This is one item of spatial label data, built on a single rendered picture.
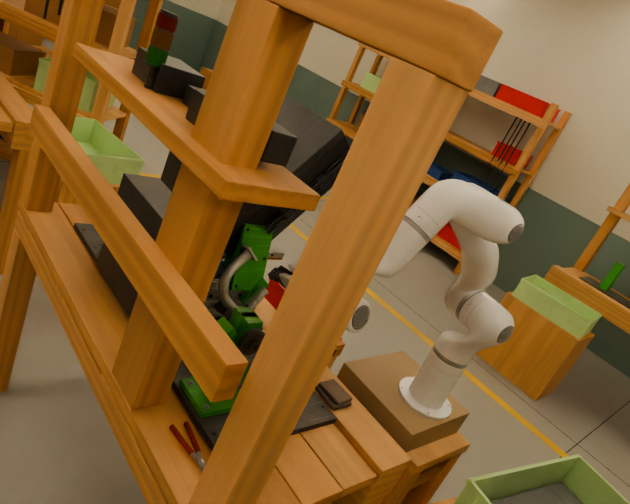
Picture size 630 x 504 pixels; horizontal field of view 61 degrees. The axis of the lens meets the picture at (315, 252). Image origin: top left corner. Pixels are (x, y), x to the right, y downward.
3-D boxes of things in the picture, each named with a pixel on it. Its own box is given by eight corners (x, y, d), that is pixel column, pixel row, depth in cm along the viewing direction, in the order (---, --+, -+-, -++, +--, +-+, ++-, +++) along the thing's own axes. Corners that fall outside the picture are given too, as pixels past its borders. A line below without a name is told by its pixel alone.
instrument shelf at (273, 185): (151, 78, 171) (155, 66, 170) (314, 212, 116) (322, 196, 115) (71, 55, 154) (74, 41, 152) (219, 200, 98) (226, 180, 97)
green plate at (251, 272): (245, 282, 174) (259, 220, 170) (260, 290, 168) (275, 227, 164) (216, 282, 166) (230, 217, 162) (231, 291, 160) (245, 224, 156)
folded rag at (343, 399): (351, 406, 163) (355, 399, 162) (333, 411, 157) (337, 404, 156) (331, 384, 169) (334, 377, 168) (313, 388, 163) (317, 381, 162)
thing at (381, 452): (175, 238, 251) (185, 210, 245) (389, 494, 158) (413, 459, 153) (148, 236, 241) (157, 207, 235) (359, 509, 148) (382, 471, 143)
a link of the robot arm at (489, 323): (449, 342, 178) (484, 284, 169) (489, 381, 165) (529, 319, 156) (425, 344, 171) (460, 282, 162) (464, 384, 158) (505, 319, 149)
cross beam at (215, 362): (44, 132, 180) (50, 107, 177) (232, 399, 100) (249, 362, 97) (28, 129, 177) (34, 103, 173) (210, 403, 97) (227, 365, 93)
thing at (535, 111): (456, 275, 644) (556, 103, 566) (304, 167, 818) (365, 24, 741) (476, 274, 684) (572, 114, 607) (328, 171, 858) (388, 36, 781)
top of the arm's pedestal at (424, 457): (402, 388, 203) (406, 380, 201) (465, 452, 183) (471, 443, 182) (346, 401, 180) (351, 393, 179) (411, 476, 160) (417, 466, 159)
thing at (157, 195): (147, 266, 187) (176, 180, 175) (185, 318, 168) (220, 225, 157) (95, 265, 174) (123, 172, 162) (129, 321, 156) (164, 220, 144)
